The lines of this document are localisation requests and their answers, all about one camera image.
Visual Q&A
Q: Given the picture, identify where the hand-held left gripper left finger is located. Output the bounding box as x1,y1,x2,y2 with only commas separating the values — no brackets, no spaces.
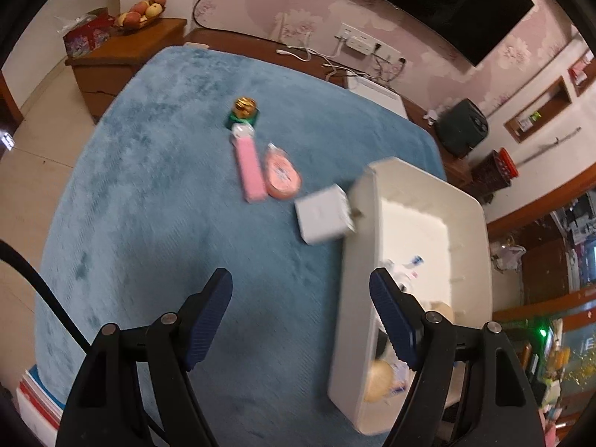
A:
56,267,234,447

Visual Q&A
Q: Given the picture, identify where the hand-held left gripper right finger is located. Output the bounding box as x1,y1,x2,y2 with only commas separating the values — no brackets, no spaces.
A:
369,267,548,447

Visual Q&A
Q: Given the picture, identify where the white digital camera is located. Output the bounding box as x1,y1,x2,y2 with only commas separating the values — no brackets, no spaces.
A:
386,255,425,292

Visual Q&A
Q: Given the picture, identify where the gold round compact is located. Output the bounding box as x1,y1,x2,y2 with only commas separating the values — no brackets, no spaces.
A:
363,359,396,403

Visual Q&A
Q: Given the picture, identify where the white plastic storage tray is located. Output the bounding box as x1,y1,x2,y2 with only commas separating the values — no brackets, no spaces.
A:
327,157,494,436

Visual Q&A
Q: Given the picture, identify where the small white box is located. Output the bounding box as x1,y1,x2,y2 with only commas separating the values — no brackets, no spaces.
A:
294,185,357,246

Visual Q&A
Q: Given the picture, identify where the pink round compact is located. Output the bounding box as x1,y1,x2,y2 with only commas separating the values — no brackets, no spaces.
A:
264,143,302,199

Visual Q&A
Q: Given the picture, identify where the green bottle with gold cap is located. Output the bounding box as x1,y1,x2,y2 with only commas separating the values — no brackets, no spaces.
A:
226,97,259,127

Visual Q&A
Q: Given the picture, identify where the white plastic bag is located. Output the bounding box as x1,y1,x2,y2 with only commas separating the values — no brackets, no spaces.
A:
491,237,524,273

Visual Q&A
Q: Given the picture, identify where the blue plush blanket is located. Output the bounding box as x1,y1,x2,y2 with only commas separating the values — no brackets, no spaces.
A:
35,45,448,447

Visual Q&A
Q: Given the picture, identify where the dark wicker basket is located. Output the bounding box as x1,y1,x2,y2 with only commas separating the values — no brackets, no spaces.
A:
470,149,510,203

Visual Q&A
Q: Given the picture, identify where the stack of books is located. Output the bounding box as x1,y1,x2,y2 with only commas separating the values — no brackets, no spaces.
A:
16,365,63,434

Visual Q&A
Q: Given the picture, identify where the red lidded container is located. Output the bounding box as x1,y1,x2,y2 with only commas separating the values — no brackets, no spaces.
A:
496,146,519,178

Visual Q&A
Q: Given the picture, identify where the white set-top box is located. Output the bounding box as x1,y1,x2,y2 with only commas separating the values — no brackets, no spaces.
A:
347,76,407,119

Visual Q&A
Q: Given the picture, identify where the wooden side cabinet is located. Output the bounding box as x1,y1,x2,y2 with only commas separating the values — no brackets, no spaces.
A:
65,18,188,124

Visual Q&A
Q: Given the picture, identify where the red gift box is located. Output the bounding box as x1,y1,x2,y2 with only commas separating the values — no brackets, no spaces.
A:
63,8,116,58

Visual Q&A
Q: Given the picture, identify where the bowl of fruit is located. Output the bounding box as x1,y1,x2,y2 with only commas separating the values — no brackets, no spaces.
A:
114,0,167,31

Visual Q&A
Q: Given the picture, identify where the thick black cable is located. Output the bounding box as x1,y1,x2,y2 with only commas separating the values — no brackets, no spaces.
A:
0,240,94,350

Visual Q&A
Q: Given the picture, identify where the sword on wall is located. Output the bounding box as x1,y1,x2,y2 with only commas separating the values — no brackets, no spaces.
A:
517,127,583,166

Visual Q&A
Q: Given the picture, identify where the white charging cable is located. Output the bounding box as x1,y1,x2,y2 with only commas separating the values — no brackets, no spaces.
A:
276,47,312,62
321,53,359,85

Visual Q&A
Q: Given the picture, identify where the black wall television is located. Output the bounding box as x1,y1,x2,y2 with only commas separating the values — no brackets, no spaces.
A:
284,0,535,68

